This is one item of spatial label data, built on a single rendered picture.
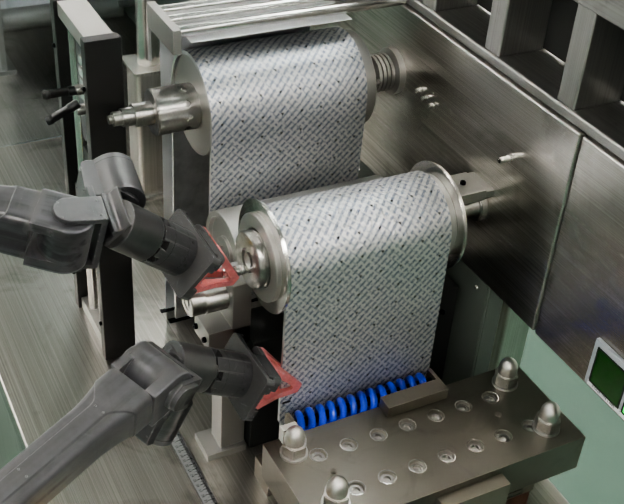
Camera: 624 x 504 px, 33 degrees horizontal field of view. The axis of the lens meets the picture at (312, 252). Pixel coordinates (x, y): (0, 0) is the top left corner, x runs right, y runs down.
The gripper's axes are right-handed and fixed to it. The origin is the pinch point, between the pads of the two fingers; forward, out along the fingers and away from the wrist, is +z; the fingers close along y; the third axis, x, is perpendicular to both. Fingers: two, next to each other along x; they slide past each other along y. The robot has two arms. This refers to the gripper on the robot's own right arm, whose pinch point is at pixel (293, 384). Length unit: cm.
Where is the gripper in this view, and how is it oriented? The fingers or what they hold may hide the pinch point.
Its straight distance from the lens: 138.3
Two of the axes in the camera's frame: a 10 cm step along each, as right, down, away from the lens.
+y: 4.5, 5.5, -7.0
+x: 5.0, -8.1, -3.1
